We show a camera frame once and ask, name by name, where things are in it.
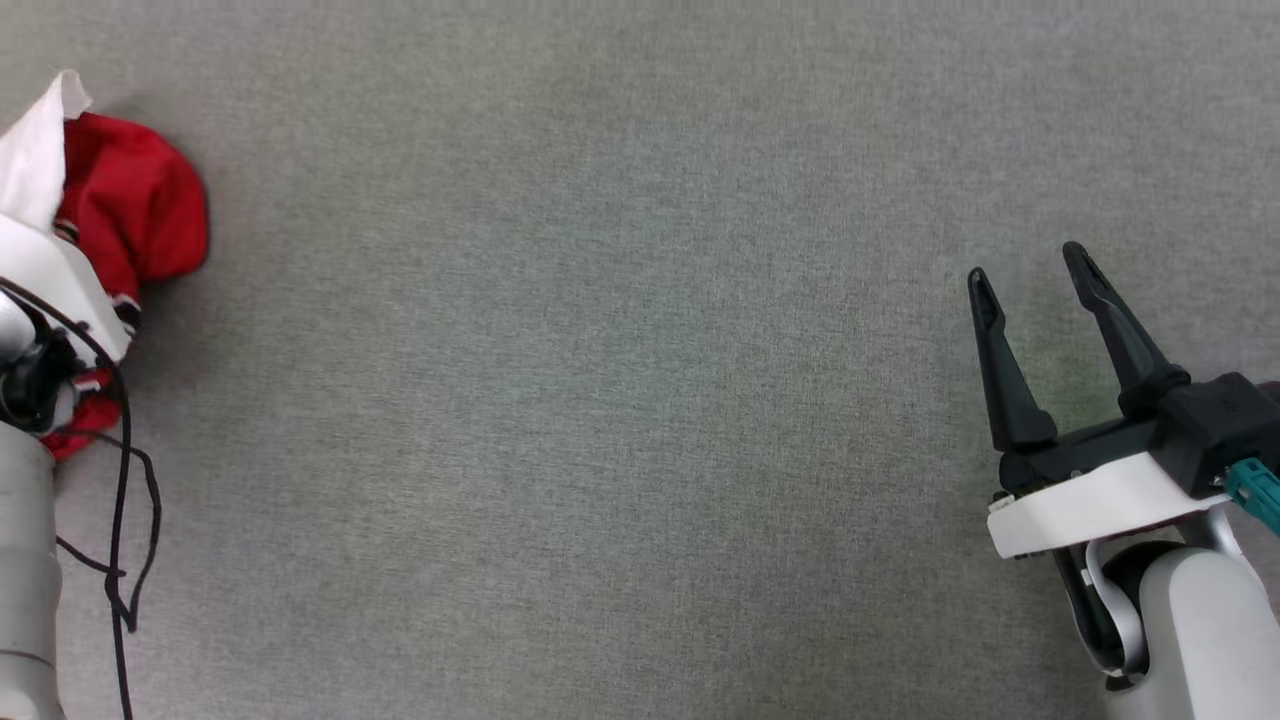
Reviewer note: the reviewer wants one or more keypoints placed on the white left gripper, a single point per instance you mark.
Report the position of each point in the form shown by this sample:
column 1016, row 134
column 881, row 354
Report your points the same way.
column 55, row 275

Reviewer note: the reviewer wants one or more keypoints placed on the grey fabric sofa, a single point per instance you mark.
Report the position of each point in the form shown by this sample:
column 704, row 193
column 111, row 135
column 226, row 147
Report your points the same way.
column 600, row 400

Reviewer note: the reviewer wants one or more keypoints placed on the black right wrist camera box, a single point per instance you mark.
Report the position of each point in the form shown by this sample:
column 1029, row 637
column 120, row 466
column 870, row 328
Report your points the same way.
column 1220, row 420

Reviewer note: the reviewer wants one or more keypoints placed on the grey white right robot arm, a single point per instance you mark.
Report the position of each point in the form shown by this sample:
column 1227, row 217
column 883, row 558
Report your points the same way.
column 1190, row 630

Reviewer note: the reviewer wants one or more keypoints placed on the teal right camera connector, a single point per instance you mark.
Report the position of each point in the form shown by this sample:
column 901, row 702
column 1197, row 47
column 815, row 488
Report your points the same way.
column 1258, row 490

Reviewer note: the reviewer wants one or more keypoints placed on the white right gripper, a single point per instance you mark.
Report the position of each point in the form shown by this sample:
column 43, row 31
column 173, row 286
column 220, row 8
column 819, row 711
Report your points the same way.
column 1080, row 505

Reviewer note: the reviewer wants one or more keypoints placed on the red and white garment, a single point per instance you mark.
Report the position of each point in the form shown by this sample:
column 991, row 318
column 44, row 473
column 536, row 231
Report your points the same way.
column 135, row 200

